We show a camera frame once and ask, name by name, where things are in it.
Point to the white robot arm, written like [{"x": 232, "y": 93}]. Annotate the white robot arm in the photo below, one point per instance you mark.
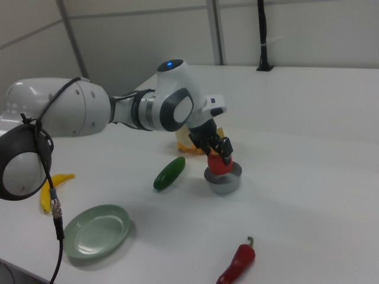
[{"x": 89, "y": 109}]

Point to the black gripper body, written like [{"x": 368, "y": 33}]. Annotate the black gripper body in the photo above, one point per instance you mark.
[{"x": 204, "y": 131}]

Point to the red chili pepper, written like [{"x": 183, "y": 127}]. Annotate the red chili pepper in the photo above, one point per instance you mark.
[{"x": 240, "y": 260}]

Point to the pale green plate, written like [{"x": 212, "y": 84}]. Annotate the pale green plate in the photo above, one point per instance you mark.
[{"x": 97, "y": 233}]

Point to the grey bowl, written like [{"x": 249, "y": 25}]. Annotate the grey bowl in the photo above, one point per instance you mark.
[{"x": 225, "y": 186}]

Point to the green cucumber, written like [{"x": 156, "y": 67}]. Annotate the green cucumber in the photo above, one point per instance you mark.
[{"x": 168, "y": 173}]

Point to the black clamped camera pole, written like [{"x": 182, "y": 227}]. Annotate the black clamped camera pole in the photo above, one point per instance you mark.
[{"x": 263, "y": 35}]

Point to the yellow banana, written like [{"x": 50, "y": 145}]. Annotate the yellow banana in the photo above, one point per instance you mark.
[{"x": 60, "y": 178}]

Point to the orange plush toy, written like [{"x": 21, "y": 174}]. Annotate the orange plush toy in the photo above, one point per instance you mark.
[{"x": 185, "y": 142}]

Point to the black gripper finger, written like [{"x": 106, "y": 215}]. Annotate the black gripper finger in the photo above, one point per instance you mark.
[
  {"x": 226, "y": 149},
  {"x": 210, "y": 147}
]

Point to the red apple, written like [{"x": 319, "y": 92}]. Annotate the red apple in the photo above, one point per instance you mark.
[{"x": 217, "y": 167}]

